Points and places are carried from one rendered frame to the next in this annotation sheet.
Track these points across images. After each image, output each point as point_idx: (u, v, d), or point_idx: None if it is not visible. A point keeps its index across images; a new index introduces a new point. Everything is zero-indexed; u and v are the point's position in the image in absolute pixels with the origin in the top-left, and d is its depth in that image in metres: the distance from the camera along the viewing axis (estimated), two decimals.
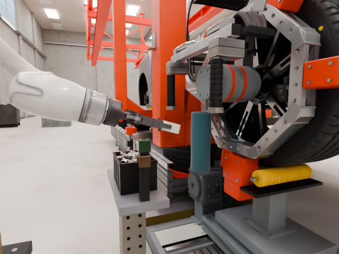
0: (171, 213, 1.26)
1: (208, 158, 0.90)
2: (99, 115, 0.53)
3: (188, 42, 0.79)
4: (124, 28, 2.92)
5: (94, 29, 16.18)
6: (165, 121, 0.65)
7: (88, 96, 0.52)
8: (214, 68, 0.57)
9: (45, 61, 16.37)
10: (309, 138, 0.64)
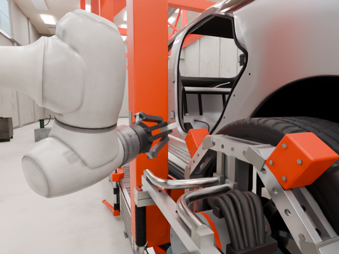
0: None
1: None
2: None
3: (159, 183, 0.58)
4: None
5: None
6: (170, 129, 0.64)
7: (122, 164, 0.44)
8: None
9: None
10: None
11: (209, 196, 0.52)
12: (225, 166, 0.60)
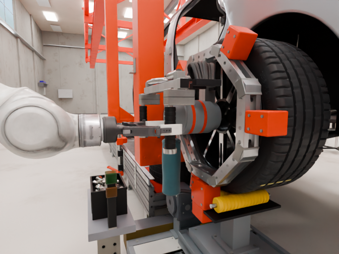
0: (151, 228, 1.34)
1: (178, 182, 0.98)
2: None
3: (156, 79, 0.87)
4: (116, 40, 3.00)
5: None
6: None
7: None
8: (166, 115, 0.65)
9: None
10: (272, 137, 0.65)
11: None
12: None
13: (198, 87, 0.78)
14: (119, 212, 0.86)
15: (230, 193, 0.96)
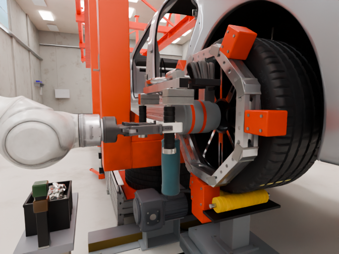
0: (117, 238, 1.23)
1: (177, 182, 0.98)
2: None
3: (155, 79, 0.87)
4: None
5: None
6: None
7: None
8: (166, 115, 0.65)
9: (40, 63, 16.34)
10: (271, 136, 0.65)
11: None
12: None
13: (198, 87, 0.78)
14: (59, 227, 0.76)
15: (230, 193, 0.96)
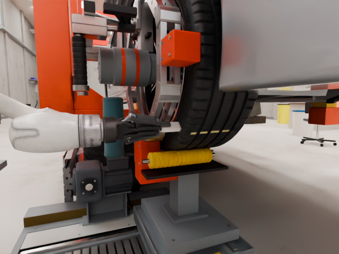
0: (57, 213, 1.14)
1: (119, 143, 0.91)
2: None
3: None
4: None
5: None
6: (163, 131, 0.66)
7: None
8: (73, 45, 0.57)
9: (36, 60, 16.25)
10: (192, 70, 0.58)
11: (117, 23, 0.74)
12: None
13: (125, 28, 0.71)
14: None
15: None
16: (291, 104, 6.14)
